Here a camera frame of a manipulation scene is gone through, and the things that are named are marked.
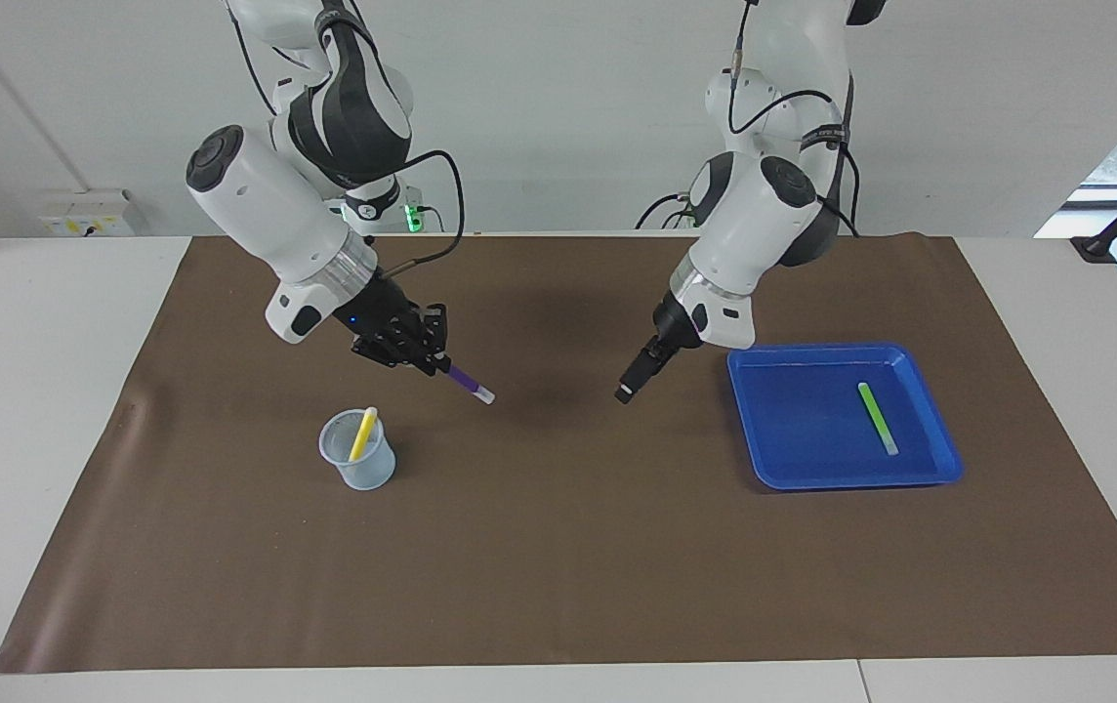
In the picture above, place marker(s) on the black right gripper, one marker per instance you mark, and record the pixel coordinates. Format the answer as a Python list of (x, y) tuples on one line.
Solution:
[(378, 317)]

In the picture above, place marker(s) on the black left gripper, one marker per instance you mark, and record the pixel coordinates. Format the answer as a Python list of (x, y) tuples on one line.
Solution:
[(678, 327)]

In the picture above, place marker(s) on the purple pen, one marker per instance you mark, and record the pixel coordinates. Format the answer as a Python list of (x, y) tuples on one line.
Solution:
[(469, 383)]

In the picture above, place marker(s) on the yellow pen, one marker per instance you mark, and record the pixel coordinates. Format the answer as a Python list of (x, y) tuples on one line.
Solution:
[(363, 434)]

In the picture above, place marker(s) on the green pen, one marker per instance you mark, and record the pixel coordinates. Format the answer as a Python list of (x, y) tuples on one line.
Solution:
[(878, 418)]

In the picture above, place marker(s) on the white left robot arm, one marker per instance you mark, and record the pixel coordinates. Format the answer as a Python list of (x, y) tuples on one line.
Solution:
[(754, 225)]

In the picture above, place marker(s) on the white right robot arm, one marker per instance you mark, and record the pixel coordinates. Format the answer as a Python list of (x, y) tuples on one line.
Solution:
[(275, 215)]

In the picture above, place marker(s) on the translucent plastic cup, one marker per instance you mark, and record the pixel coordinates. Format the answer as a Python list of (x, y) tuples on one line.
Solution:
[(368, 474)]

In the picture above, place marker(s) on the blue plastic tray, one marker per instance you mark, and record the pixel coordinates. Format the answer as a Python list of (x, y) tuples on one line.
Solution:
[(793, 459)]

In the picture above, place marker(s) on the brown table mat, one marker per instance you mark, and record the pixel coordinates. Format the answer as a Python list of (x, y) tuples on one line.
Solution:
[(558, 547)]

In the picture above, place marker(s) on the white wall socket box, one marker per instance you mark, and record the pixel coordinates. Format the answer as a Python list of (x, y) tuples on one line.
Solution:
[(85, 217)]

